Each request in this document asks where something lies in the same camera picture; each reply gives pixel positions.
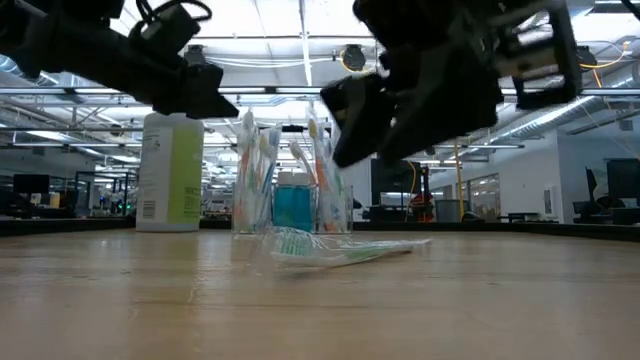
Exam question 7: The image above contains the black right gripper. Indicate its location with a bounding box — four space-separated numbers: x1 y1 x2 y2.
319 0 584 169

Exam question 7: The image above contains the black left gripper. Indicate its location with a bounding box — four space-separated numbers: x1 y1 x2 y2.
106 36 241 121

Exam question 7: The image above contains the green toothbrush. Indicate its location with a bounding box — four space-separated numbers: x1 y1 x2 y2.
329 139 351 234
252 225 434 275

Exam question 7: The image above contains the small blue mouthwash bottle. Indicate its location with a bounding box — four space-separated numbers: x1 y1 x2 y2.
273 171 296 232
293 172 315 233

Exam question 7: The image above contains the black monitor screen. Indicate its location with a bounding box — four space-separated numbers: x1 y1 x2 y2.
370 158 424 194
12 173 51 195
603 157 640 201

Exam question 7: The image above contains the white green wipes canister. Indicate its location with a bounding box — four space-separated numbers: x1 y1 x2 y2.
135 111 205 233

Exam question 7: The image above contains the red and black machine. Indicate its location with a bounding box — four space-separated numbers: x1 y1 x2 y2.
407 164 436 224

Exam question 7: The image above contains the grey bin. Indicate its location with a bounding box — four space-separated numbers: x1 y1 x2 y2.
434 198 464 224

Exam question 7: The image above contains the clear acrylic toothbrush holder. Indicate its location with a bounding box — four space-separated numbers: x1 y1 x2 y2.
231 182 355 236

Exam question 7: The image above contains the black office chair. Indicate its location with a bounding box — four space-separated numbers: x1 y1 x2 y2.
574 167 609 224

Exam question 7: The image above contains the black ceiling cable reel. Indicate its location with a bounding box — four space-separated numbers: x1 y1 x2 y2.
574 44 599 71
341 43 368 72
183 43 207 65

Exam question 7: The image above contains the yellow post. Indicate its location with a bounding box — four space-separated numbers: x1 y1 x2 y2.
452 142 466 221

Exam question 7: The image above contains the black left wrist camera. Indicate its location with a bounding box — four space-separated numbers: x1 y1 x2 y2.
128 2 202 55

